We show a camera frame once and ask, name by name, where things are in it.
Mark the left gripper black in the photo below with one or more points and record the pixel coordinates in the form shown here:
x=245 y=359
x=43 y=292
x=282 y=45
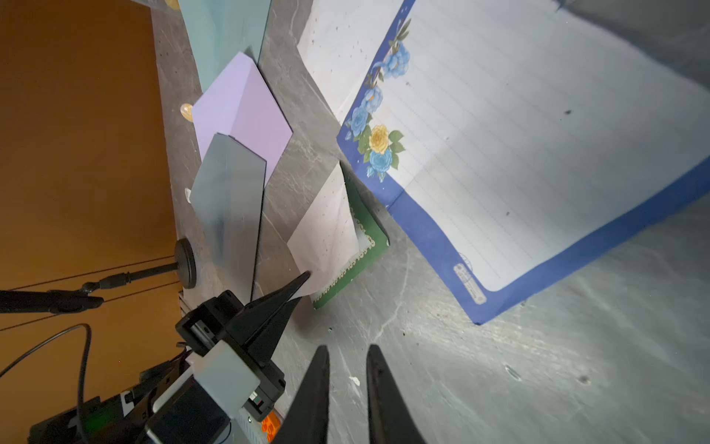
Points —
x=253 y=331

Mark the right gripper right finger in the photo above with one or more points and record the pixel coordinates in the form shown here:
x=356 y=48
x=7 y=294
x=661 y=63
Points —
x=389 y=419

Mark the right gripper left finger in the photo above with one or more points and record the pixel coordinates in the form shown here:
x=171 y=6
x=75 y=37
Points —
x=307 y=419

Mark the green bordered letter paper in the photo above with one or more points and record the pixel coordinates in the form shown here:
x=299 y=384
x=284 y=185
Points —
x=336 y=240

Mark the grey envelope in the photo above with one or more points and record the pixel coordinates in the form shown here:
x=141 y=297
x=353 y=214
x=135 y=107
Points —
x=228 y=197

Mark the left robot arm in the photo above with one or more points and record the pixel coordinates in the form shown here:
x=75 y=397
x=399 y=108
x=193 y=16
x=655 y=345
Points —
x=191 y=416

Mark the purple envelope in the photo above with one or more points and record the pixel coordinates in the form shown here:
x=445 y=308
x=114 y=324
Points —
x=240 y=104

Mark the teal envelope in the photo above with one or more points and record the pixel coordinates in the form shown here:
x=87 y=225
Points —
x=220 y=29

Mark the blue floral letter paper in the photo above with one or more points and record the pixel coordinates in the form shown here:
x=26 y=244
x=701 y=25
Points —
x=515 y=143

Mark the orange lego brick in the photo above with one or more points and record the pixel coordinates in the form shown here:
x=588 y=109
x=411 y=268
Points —
x=271 y=425

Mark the black microphone on stand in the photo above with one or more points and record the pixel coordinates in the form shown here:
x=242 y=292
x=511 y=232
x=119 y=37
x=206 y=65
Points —
x=76 y=301

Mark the plain white paper sheet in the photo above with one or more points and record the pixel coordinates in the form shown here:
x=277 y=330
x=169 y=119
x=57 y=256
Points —
x=338 y=44

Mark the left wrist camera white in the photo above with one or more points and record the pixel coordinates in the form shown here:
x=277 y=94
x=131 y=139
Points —
x=222 y=374

